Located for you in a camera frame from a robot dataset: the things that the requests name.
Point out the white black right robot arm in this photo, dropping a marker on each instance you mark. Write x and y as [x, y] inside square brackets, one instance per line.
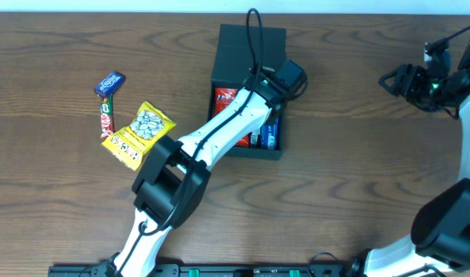
[439, 240]

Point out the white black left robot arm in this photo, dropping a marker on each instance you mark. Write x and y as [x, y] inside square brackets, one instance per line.
[173, 178]

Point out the blue Eclipse mints box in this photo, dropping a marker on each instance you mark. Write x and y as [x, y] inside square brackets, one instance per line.
[109, 85]

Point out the red KitKat bar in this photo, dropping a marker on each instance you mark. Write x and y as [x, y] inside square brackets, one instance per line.
[106, 117]

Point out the dark green gift box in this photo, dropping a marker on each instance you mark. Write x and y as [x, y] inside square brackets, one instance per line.
[231, 67]

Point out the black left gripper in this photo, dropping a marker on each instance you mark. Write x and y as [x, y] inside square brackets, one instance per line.
[255, 79]

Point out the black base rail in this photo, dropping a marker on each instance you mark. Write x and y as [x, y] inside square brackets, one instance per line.
[175, 270]

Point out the yellow Hacks candy bag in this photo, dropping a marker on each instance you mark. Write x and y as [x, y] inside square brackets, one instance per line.
[132, 143]

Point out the blue biscuit packet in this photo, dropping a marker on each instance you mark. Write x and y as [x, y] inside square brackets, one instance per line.
[269, 135]

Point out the red Hacks candy bag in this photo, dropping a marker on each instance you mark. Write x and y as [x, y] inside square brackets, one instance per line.
[223, 98]

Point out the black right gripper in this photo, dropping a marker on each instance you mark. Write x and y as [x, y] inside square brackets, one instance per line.
[407, 81]

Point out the black red snack packet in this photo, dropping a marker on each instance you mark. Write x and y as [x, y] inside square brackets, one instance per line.
[255, 138]

